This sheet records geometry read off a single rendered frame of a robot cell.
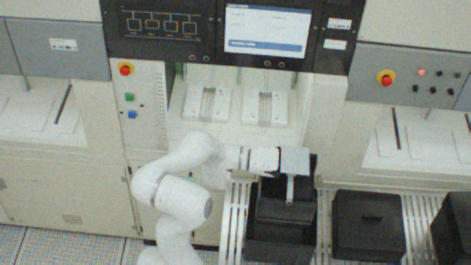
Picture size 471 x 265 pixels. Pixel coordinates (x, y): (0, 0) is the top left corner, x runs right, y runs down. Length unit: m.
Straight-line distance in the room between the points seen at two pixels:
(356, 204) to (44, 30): 1.41
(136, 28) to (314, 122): 0.76
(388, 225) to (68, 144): 1.45
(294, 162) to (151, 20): 0.69
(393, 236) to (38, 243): 1.99
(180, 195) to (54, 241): 1.90
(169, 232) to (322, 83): 0.80
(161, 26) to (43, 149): 0.97
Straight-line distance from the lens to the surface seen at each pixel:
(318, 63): 1.93
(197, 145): 1.45
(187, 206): 1.39
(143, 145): 2.37
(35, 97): 2.74
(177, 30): 1.87
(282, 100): 2.55
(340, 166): 2.38
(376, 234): 2.23
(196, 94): 2.55
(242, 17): 1.81
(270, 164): 1.82
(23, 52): 2.12
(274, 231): 2.26
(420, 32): 1.91
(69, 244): 3.19
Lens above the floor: 2.71
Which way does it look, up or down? 49 degrees down
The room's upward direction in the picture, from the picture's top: 4 degrees clockwise
